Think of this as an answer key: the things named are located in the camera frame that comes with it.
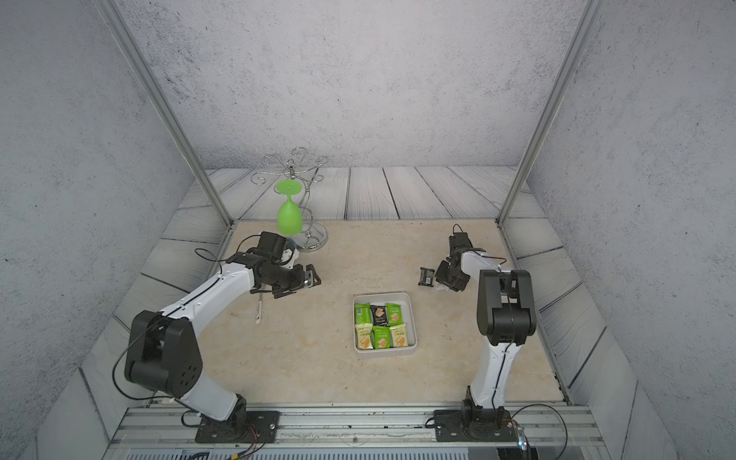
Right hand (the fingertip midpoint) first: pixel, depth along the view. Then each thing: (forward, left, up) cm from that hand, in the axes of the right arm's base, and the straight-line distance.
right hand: (445, 278), depth 100 cm
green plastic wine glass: (+8, +51, +21) cm, 56 cm away
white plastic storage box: (-12, +17, -1) cm, 20 cm away
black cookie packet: (+2, +6, -1) cm, 7 cm away
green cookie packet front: (-21, +22, +1) cm, 31 cm away
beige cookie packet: (-21, +17, +1) cm, 27 cm away
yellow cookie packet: (-21, +27, +1) cm, 34 cm away
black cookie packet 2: (-14, +23, 0) cm, 27 cm away
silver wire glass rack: (+20, +50, 0) cm, 54 cm away
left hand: (-9, +42, +11) cm, 45 cm away
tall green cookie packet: (-14, +28, +1) cm, 31 cm away
